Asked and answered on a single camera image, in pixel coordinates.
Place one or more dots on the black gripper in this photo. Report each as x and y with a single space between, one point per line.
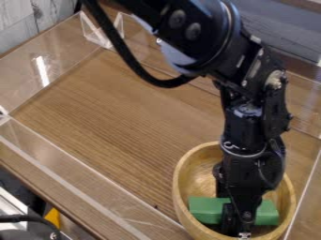
245 176

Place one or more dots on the green rectangular block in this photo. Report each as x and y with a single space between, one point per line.
208 209

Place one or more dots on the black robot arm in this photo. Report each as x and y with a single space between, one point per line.
207 43

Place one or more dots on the light wooden bowl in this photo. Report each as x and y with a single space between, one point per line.
193 180

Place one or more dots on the clear acrylic front wall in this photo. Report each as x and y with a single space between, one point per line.
88 197

